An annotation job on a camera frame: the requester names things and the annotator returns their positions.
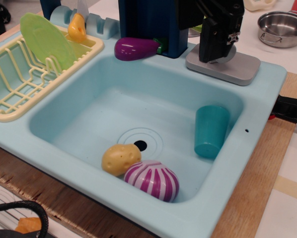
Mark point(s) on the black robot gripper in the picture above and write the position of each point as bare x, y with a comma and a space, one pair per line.
221, 23

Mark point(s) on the cream plastic object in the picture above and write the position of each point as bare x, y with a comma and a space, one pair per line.
255, 5

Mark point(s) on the stainless steel pot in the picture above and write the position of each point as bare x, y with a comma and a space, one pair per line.
278, 29

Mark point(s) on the dark blue faucet column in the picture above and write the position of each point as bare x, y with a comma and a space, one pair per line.
149, 19

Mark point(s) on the teal plastic cup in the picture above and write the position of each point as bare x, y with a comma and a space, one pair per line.
211, 123

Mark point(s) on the purple toy eggplant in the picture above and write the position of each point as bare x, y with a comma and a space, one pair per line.
130, 48

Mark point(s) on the black clamp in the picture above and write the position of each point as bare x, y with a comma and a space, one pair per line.
285, 108

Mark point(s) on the light blue utensil holder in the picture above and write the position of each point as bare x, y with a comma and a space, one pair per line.
95, 25

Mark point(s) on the light blue toy sink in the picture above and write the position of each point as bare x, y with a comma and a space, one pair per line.
108, 101

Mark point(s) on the yellow toy pear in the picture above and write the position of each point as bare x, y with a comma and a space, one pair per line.
76, 28

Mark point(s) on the purple striped toy onion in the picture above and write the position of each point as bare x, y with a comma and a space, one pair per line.
153, 178

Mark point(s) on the yellow toy potato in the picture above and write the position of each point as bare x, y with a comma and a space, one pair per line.
118, 158

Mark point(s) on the green toy plate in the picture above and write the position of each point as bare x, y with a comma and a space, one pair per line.
45, 39

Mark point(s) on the yellow dish rack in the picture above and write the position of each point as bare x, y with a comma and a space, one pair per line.
25, 80

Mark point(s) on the wooden base board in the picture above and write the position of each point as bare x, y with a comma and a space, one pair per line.
239, 219

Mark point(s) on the orange toy piece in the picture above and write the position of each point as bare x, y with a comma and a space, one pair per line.
28, 225

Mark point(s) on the grey faucet base plate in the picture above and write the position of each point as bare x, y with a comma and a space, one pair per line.
236, 68

